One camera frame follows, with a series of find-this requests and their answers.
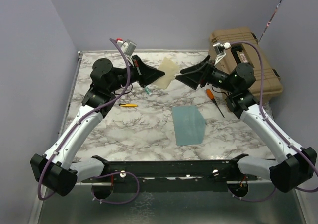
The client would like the yellow utility knife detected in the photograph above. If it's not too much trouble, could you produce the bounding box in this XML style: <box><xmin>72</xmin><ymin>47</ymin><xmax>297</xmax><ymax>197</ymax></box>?
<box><xmin>119</xmin><ymin>103</ymin><xmax>138</xmax><ymax>107</ymax></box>

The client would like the cream letter paper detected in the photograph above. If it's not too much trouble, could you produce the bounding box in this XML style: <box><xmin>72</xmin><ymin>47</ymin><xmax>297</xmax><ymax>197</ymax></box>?
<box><xmin>153</xmin><ymin>57</ymin><xmax>180</xmax><ymax>89</ymax></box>

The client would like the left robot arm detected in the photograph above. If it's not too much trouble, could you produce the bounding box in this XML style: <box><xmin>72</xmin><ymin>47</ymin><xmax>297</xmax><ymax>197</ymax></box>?
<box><xmin>30</xmin><ymin>55</ymin><xmax>165</xmax><ymax>196</ymax></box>

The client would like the striped tape strip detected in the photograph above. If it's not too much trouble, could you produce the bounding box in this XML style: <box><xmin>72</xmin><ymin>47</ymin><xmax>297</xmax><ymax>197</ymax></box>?
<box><xmin>257</xmin><ymin>0</ymin><xmax>287</xmax><ymax>43</ymax></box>

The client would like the aluminium rail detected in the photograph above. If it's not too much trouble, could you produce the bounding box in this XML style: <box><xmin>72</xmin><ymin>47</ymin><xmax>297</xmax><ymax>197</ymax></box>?
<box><xmin>29</xmin><ymin>182</ymin><xmax>312</xmax><ymax>224</ymax></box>

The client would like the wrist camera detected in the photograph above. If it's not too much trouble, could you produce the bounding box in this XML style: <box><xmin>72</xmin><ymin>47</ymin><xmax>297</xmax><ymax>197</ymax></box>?
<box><xmin>213</xmin><ymin>42</ymin><xmax>231</xmax><ymax>65</ymax></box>
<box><xmin>116</xmin><ymin>38</ymin><xmax>137</xmax><ymax>64</ymax></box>

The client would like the orange handled screwdriver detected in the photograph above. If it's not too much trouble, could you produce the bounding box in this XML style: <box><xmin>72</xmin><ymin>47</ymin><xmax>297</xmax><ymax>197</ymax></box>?
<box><xmin>205</xmin><ymin>89</ymin><xmax>224</xmax><ymax>118</ymax></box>

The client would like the green glue stick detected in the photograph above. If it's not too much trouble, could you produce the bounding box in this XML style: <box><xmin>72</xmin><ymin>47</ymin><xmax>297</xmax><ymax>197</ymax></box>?
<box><xmin>145</xmin><ymin>87</ymin><xmax>152</xmax><ymax>95</ymax></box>

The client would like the tan plastic tool case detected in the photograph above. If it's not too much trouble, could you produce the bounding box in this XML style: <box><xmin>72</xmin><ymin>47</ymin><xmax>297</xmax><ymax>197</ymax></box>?
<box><xmin>208</xmin><ymin>27</ymin><xmax>283</xmax><ymax>105</ymax></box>

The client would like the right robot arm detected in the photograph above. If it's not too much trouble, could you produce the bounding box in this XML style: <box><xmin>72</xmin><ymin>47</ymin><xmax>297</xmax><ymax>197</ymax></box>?
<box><xmin>176</xmin><ymin>57</ymin><xmax>318</xmax><ymax>193</ymax></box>

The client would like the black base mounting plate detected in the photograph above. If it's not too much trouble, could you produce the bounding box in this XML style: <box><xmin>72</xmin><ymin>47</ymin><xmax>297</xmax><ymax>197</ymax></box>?
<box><xmin>84</xmin><ymin>159</ymin><xmax>257</xmax><ymax>193</ymax></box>

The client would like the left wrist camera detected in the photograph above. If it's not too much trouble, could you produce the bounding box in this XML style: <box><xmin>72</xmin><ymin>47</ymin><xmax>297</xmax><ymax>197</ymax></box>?
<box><xmin>116</xmin><ymin>38</ymin><xmax>137</xmax><ymax>64</ymax></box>

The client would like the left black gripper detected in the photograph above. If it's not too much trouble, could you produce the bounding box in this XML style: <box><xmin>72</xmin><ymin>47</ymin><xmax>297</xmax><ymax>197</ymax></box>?
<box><xmin>109</xmin><ymin>54</ymin><xmax>165</xmax><ymax>93</ymax></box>

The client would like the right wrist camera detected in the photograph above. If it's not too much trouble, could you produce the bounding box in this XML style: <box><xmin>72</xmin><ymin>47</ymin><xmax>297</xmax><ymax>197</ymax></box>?
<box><xmin>213</xmin><ymin>42</ymin><xmax>231</xmax><ymax>65</ymax></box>

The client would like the purple cable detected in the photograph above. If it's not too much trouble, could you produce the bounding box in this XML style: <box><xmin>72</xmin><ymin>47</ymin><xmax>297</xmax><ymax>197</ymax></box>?
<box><xmin>37</xmin><ymin>37</ymin><xmax>141</xmax><ymax>205</ymax></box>
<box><xmin>226</xmin><ymin>41</ymin><xmax>318</xmax><ymax>202</ymax></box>

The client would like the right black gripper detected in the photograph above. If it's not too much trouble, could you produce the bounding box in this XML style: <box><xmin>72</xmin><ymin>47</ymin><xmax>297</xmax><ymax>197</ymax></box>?
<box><xmin>176</xmin><ymin>55</ymin><xmax>237</xmax><ymax>94</ymax></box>

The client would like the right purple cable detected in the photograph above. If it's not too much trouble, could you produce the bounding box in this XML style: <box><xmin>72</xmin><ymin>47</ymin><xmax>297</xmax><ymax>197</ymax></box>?
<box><xmin>226</xmin><ymin>41</ymin><xmax>318</xmax><ymax>202</ymax></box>

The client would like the teal envelope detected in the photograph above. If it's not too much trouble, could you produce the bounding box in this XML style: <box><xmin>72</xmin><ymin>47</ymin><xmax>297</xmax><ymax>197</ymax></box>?
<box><xmin>172</xmin><ymin>105</ymin><xmax>206</xmax><ymax>146</ymax></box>

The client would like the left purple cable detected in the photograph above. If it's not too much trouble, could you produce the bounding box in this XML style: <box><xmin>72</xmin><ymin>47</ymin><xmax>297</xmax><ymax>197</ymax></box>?
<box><xmin>37</xmin><ymin>37</ymin><xmax>141</xmax><ymax>205</ymax></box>

